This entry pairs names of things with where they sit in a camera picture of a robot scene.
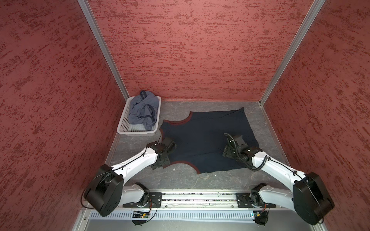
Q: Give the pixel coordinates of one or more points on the aluminium corner post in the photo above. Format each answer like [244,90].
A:
[87,11]
[301,33]

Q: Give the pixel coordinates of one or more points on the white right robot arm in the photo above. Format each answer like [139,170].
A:
[304,193]

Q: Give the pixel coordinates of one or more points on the navy tank top red trim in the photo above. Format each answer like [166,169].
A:
[201,138]

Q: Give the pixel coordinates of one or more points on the grey-blue tank top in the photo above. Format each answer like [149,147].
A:
[143,109]

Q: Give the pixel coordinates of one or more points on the left circuit board with wires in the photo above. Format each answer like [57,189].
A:
[140,215]

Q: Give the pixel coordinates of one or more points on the aluminium corner post right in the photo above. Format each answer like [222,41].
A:
[301,33]

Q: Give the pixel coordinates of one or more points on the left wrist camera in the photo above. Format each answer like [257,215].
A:
[169,144]

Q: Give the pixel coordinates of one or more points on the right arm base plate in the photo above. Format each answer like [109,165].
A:
[244,201]

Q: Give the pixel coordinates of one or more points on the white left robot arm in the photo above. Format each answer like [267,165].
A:
[108,188]

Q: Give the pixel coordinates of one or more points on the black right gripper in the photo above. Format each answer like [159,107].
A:
[227,152]

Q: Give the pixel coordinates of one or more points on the right circuit board with wires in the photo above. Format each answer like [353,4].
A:
[261,218]

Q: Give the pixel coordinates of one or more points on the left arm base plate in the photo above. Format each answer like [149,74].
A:
[148,200]

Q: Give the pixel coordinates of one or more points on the circuit board with wires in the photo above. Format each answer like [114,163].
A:
[261,218]
[140,215]

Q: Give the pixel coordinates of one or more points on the aluminium front rail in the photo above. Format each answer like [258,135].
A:
[182,199]

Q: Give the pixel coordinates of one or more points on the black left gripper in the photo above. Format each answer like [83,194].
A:
[166,162]

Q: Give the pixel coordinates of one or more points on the aluminium corner post left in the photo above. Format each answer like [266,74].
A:
[87,11]

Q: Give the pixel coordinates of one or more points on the slotted white cable duct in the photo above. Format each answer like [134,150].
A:
[243,216]

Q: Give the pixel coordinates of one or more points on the white plastic laundry basket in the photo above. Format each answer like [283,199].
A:
[132,130]

